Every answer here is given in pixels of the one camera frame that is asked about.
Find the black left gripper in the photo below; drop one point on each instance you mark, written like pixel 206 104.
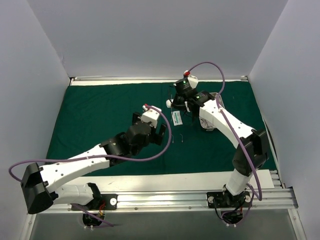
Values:
pixel 152 135

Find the white gauze pad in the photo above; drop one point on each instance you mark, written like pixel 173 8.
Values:
pixel 169 103

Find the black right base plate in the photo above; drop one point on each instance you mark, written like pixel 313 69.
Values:
pixel 224 199

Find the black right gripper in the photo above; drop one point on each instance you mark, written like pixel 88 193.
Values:
pixel 179 100

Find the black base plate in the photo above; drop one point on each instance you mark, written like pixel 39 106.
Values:
pixel 224 199
pixel 110 201

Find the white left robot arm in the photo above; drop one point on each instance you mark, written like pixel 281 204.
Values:
pixel 49 184

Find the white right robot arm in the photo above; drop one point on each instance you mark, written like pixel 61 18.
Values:
pixel 251 145

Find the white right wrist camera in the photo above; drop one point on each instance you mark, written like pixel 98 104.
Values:
pixel 193 80

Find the dark green surgical cloth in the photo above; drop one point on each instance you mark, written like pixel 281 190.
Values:
pixel 90 115

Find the aluminium front frame rail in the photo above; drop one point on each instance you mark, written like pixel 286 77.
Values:
pixel 275 198

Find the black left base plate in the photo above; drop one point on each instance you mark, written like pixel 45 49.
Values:
pixel 110 201

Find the stainless steel instrument tray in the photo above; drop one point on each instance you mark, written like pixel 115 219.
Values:
pixel 206 125

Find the aluminium frame rail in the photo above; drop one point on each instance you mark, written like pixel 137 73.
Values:
pixel 275 198
pixel 149 78

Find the aluminium back frame rail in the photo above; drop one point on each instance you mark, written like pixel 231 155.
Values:
pixel 149 78

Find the white gauze packet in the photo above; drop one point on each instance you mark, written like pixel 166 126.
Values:
pixel 176 118

